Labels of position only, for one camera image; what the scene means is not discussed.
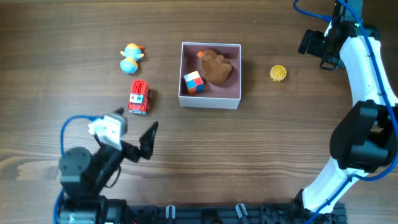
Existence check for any red toy fire truck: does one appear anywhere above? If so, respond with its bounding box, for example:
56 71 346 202
128 79 151 115

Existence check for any yellow round toy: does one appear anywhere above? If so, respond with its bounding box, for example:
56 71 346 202
270 65 287 82

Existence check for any blue orange duck toy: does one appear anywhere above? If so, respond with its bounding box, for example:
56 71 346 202
120 43 145 74

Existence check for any multicolour puzzle cube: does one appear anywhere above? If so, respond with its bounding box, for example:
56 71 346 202
183 71 204 96

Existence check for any brown plush toy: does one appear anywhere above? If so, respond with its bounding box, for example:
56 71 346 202
197 49 233 86

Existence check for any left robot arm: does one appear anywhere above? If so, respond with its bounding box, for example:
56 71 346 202
53 108 159 223

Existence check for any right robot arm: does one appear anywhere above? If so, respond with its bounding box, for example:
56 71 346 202
286 1 397 223

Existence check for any white box pink interior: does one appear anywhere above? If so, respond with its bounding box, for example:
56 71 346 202
178 42 242 110

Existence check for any left blue cable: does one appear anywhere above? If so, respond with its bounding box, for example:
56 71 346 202
52 115 100 224

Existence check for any blue cable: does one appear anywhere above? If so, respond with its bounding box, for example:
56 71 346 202
292 0 398 224
52 115 100 224

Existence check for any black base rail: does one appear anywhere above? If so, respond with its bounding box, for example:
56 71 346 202
124 203 348 224

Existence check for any right blue cable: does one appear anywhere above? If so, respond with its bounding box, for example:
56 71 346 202
292 0 398 224

